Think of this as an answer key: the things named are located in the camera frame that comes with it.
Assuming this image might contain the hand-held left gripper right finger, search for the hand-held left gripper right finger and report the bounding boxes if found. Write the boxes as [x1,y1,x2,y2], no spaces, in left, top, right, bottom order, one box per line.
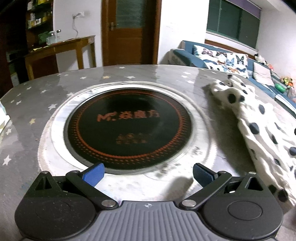
[179,163,270,210]

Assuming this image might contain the glass jar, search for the glass jar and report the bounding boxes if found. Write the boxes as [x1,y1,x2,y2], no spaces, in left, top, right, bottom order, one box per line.
[46,30,62,45]

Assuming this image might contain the grey star tablecloth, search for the grey star tablecloth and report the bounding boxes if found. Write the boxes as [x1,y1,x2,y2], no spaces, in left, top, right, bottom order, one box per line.
[0,64,296,241]

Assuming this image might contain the butterfly print pillow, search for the butterfly print pillow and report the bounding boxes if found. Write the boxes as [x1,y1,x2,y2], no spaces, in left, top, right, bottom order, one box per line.
[193,44,232,71]
[225,52,250,78]

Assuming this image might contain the dark green window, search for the dark green window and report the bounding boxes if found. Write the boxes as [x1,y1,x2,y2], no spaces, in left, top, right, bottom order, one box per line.
[206,0,263,49]

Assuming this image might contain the wooden side table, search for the wooden side table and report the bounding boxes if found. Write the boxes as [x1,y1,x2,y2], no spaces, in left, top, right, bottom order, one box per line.
[24,35,96,79]

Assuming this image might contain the white power cable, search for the white power cable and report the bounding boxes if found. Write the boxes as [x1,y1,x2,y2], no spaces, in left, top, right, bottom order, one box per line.
[72,16,80,39]

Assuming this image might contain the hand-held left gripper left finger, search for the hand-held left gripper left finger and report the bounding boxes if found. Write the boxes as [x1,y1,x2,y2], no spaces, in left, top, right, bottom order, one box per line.
[30,163,119,210]

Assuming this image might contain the white polka dot garment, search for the white polka dot garment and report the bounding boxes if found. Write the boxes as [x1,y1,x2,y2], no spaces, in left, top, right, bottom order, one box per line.
[202,75,296,212]

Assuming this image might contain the dark wooden shelf cabinet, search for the dark wooden shelf cabinet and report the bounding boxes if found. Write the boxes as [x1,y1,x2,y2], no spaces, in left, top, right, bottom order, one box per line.
[0,0,58,93]

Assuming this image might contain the beige cushion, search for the beige cushion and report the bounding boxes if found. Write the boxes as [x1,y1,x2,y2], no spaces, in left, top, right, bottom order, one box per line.
[252,61,274,87]

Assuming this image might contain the colourful small toys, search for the colourful small toys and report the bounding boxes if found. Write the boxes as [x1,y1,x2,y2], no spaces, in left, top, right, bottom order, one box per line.
[280,76,296,93]

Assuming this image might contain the round black induction cooktop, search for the round black induction cooktop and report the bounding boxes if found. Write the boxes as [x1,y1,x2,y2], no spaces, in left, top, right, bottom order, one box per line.
[38,80,214,181]

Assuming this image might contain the pale box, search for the pale box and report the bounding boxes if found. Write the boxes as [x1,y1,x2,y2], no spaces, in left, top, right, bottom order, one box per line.
[0,100,11,132]

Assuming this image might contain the blue sofa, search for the blue sofa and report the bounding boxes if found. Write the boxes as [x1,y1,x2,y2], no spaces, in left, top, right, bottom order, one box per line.
[168,40,296,121]

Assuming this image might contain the brown wooden door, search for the brown wooden door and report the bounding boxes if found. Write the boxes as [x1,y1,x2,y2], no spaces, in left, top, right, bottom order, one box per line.
[101,0,162,66]

